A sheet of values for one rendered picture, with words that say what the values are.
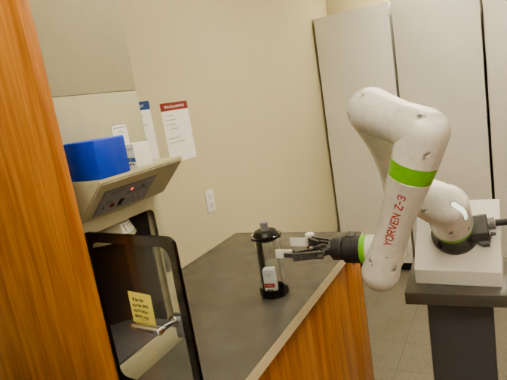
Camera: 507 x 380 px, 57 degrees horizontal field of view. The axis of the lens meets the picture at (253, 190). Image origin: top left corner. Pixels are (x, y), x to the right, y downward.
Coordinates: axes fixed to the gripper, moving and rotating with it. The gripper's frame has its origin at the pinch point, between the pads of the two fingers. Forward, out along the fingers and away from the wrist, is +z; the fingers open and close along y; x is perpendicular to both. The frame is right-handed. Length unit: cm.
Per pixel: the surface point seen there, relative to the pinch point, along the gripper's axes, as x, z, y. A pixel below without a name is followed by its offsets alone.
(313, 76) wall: -62, 69, -234
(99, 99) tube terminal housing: -57, 24, 48
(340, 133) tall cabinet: -12, 56, -246
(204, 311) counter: 18.0, 27.8, 16.1
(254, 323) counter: 18.0, 5.2, 20.7
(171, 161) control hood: -38, 12, 38
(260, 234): -5.7, 7.8, 3.3
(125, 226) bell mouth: -22, 26, 46
